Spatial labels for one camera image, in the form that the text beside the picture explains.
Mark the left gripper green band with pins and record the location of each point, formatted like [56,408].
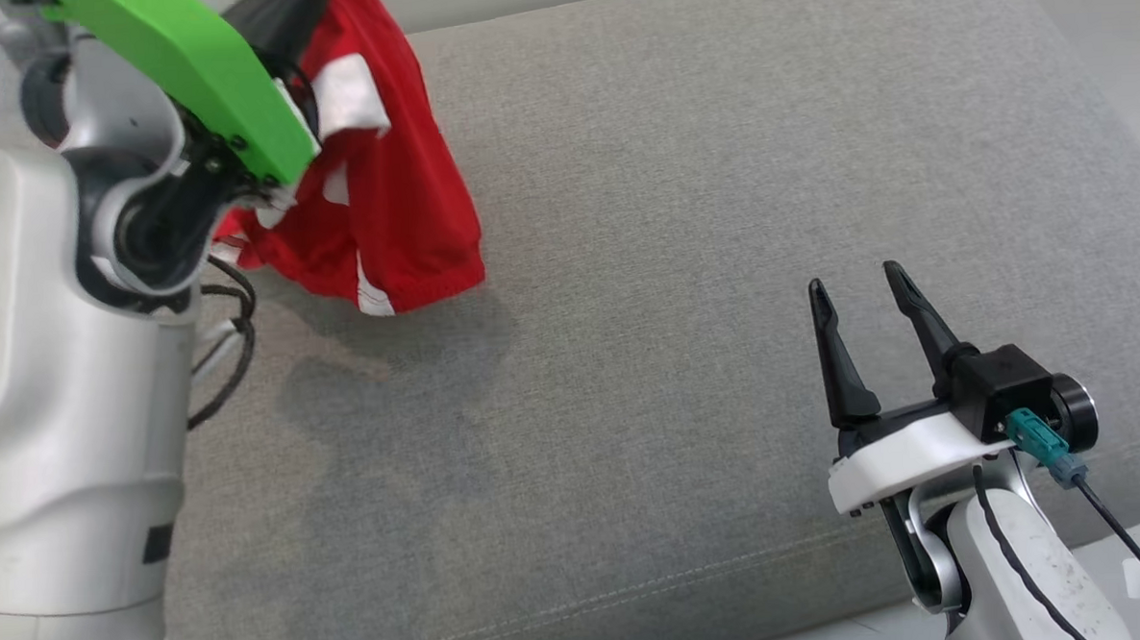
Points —
[194,77]

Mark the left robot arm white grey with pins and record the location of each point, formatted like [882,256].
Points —
[53,381]

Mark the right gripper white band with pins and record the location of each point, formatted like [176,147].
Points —
[903,464]

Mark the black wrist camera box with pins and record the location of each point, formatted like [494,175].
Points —
[1001,383]

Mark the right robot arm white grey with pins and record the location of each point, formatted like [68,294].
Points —
[1072,587]

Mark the red shorts with white stripes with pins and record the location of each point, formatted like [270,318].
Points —
[401,202]

